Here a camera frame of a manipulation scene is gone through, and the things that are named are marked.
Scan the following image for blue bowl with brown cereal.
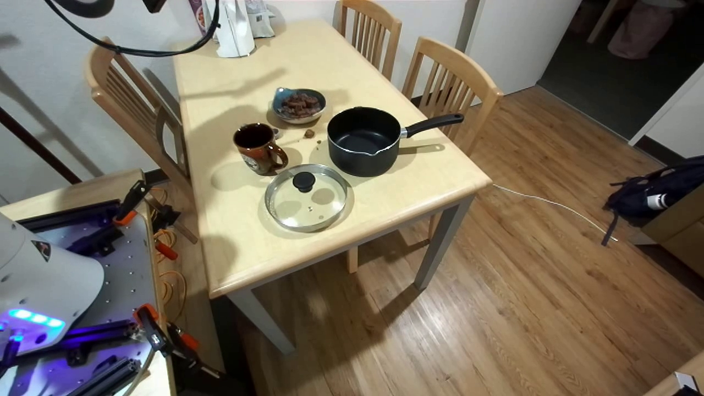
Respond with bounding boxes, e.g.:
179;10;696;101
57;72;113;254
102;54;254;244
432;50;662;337
272;87;331;128

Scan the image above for brown glazed mug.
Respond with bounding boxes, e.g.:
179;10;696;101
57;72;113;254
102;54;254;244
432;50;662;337
232;122;290;179

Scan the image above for glass pot lid black knob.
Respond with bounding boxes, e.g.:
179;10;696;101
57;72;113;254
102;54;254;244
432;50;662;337
262;163;356;235

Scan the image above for grey table leg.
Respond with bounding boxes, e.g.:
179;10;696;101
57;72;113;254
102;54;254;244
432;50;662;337
224;287;297;356
414;193;475;292

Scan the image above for light wooden slat-back chair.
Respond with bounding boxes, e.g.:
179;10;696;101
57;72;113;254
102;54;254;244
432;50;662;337
87;36;195;185
331;0;405;81
399;36;504;157

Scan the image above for clear plastic bag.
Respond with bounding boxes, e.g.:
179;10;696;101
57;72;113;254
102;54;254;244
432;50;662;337
244;0;282;43

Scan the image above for orange black bar clamp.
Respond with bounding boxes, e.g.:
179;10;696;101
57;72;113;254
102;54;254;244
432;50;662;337
131;303;222;383
113;179;153;230

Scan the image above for purple printed package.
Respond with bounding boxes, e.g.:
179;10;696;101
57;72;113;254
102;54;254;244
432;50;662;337
187;0;217;36

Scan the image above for grey perforated mounting plate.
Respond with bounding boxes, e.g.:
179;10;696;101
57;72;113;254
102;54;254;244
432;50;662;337
0;212;161;396

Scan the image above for light wooden robot stand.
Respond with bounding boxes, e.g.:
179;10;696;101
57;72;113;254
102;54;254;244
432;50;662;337
0;169;179;396

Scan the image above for black metal bar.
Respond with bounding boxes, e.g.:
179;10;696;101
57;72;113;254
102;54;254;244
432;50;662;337
15;198;124;235

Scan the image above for dark backpack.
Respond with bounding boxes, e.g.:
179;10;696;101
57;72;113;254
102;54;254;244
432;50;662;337
601;154;704;249

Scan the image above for pink bin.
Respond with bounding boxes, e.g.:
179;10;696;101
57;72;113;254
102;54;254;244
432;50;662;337
606;0;681;61

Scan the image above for wooden furniture corner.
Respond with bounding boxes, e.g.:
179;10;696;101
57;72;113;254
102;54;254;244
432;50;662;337
645;351;704;396

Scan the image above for black saucepan with handle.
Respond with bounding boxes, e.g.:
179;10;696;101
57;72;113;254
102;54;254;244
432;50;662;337
327;105;467;179

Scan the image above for orange wires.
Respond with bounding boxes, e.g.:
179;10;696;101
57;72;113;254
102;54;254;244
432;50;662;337
151;223;190;325

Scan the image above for white floor cable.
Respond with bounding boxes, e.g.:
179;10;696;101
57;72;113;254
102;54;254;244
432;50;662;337
486;180;623;247

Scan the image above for black metal bracket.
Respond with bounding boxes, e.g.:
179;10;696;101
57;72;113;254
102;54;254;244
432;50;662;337
65;223;128;260
42;317;140;363
65;355;146;396

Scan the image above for black cable bundle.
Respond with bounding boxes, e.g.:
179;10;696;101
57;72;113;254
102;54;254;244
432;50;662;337
42;0;222;60

